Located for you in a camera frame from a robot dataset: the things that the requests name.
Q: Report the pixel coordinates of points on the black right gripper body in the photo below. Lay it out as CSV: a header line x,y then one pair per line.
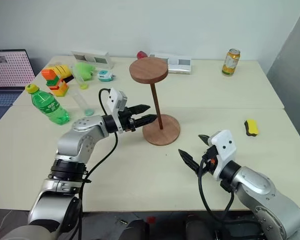
x,y
210,166

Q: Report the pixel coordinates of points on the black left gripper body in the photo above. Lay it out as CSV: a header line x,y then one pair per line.
x,y
126,121

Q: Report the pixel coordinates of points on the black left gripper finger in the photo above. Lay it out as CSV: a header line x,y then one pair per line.
x,y
139,109
146,120

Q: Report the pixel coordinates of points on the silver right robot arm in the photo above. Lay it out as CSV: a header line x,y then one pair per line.
x,y
260,185

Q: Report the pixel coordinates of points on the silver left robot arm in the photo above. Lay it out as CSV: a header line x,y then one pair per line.
x,y
74,142

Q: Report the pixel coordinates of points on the round wooden base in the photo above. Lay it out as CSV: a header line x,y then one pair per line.
x,y
166,135

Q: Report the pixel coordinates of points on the wooden pole with round disc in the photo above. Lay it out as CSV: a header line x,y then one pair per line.
x,y
149,70

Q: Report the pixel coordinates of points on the red round object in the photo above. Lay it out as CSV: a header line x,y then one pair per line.
x,y
141,55

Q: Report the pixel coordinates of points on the clear tube with teal liquid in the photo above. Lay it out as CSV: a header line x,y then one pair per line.
x,y
85,106

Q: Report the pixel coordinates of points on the small teal white device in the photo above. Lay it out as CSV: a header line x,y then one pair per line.
x,y
105,76

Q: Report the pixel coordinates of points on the yellow black sponge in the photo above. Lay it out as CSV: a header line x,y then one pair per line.
x,y
251,127

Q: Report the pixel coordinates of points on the white silver display box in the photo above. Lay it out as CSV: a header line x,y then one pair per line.
x,y
179,65

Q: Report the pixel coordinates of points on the clear tube with green liquid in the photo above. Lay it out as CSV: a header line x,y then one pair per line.
x,y
80,80

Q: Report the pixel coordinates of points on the dark rounded shape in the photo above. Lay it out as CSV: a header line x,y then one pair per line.
x,y
198,228
137,231

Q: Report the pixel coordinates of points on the green plush toy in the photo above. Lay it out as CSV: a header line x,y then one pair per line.
x,y
84,70

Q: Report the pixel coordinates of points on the white box with grey windows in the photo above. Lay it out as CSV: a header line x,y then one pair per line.
x,y
94,58

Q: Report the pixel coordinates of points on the small red floor object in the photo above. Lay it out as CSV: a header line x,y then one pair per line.
x,y
151,219

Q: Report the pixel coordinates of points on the colourful toy block tower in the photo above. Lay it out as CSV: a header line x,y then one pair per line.
x,y
57,86

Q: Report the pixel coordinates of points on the green plastic bottle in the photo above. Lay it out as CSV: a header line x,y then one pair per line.
x,y
48,106

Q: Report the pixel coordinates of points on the yellow drink can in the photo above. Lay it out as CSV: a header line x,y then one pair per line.
x,y
231,62

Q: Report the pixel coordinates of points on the yellow banana toy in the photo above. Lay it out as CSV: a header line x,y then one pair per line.
x,y
62,69

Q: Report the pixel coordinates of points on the open laptop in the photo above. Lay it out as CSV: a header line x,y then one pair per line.
x,y
7,67

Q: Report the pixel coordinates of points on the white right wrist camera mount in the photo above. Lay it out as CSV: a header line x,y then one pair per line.
x,y
223,147

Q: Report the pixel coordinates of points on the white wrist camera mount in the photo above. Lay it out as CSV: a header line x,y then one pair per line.
x,y
223,147
114,97

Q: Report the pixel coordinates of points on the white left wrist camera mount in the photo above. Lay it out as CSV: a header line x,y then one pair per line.
x,y
114,97

